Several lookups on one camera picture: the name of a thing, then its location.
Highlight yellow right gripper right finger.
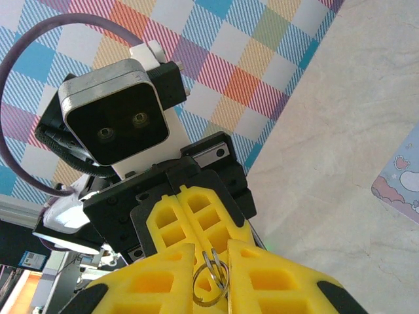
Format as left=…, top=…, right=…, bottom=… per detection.
left=228, top=239, right=369, bottom=314

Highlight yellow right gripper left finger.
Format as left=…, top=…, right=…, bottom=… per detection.
left=62, top=243, right=196, bottom=314

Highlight silver key ring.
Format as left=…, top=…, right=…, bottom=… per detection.
left=191, top=249, right=230, bottom=307

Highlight black panel with blue sticker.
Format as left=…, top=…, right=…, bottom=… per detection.
left=0, top=219, right=66, bottom=273

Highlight clear plastic box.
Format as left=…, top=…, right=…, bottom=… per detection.
left=371, top=122, right=419, bottom=225

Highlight black braided cable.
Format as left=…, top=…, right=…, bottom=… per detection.
left=35, top=126, right=114, bottom=179

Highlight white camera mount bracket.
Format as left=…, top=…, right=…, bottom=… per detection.
left=111, top=106, right=191, bottom=180

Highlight aluminium frame beam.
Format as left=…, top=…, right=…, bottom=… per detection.
left=0, top=195, right=46, bottom=230

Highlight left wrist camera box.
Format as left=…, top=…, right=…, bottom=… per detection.
left=58, top=58, right=170, bottom=166

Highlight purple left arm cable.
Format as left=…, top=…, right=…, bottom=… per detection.
left=0, top=13, right=164, bottom=199

